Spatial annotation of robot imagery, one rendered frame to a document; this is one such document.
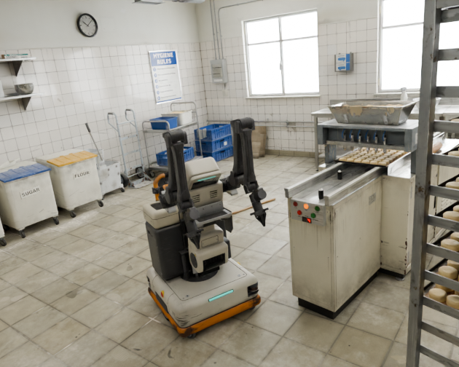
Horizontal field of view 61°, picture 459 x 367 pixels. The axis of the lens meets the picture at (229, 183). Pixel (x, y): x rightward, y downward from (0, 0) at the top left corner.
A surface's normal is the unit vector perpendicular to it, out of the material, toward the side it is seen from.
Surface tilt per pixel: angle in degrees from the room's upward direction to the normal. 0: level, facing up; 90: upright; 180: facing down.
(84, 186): 92
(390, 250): 90
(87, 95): 90
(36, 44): 90
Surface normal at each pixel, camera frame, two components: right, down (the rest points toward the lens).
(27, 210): 0.76, 0.12
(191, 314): 0.51, 0.22
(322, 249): -0.69, 0.28
